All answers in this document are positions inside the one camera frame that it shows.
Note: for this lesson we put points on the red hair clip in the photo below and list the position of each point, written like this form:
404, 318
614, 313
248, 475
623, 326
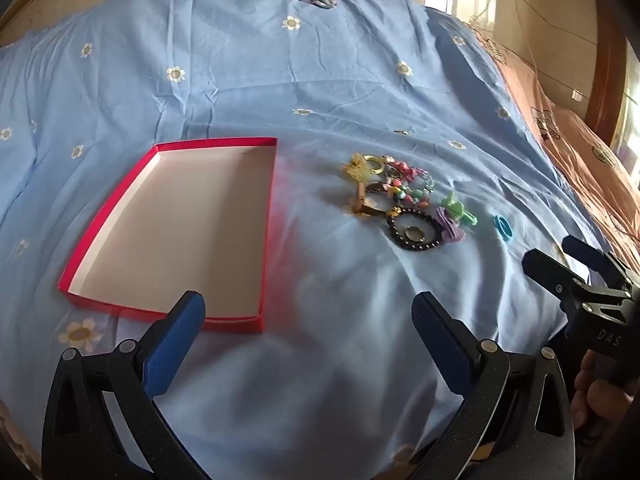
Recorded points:
402, 167

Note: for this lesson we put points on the person's right hand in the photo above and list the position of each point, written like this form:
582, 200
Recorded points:
597, 400

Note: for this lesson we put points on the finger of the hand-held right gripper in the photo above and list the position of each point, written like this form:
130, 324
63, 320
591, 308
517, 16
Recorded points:
552, 275
592, 257

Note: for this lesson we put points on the green hair clip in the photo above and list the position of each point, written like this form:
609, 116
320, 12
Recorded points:
468, 218

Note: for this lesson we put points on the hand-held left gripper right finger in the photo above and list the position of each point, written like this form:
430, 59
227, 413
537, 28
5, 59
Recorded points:
447, 347

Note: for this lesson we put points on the wooden door frame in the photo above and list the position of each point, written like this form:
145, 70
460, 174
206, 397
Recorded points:
605, 35

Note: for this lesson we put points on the blue floral bed sheet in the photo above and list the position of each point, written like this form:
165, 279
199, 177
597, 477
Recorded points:
300, 70

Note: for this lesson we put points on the purple hair clip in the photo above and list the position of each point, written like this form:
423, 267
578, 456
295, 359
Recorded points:
445, 218

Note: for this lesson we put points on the wooden headboard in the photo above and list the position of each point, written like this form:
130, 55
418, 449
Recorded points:
27, 10

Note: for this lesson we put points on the yellow hair clip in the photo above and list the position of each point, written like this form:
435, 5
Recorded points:
355, 168

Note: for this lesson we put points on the pink printed bed sheet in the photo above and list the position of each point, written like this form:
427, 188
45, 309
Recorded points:
575, 150

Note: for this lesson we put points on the window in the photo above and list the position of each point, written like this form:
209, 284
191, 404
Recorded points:
629, 110

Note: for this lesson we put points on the red shallow cardboard box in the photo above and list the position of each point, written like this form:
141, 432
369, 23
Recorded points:
175, 220

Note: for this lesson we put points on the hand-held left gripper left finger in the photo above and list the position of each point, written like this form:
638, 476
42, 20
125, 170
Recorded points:
172, 345

